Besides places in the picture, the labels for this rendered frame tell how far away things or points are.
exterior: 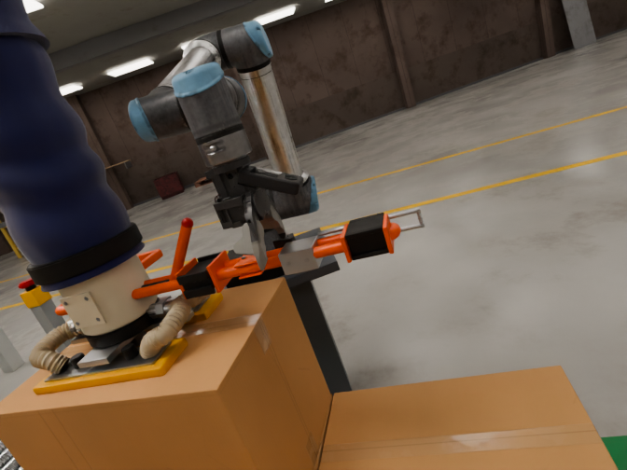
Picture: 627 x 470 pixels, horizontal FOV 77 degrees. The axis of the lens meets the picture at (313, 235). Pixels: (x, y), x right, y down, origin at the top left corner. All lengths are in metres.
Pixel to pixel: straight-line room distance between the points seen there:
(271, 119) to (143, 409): 0.99
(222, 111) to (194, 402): 0.50
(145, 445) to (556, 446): 0.82
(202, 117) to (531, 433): 0.91
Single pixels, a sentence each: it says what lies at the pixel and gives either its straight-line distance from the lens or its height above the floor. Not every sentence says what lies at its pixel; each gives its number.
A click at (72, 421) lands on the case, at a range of 1.00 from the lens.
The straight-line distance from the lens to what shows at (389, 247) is 0.69.
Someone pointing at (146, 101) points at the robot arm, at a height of 1.43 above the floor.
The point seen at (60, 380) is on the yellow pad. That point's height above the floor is 0.96.
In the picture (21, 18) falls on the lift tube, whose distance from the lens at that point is 0.98.
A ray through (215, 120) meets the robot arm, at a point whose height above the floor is 1.35.
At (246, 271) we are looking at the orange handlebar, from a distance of 0.79.
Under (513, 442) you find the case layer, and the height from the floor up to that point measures 0.54.
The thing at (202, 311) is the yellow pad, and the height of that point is 0.96.
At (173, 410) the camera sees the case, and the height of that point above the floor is 0.91.
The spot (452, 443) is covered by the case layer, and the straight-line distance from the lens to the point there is 1.04.
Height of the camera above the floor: 1.33
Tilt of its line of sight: 18 degrees down
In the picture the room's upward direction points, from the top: 20 degrees counter-clockwise
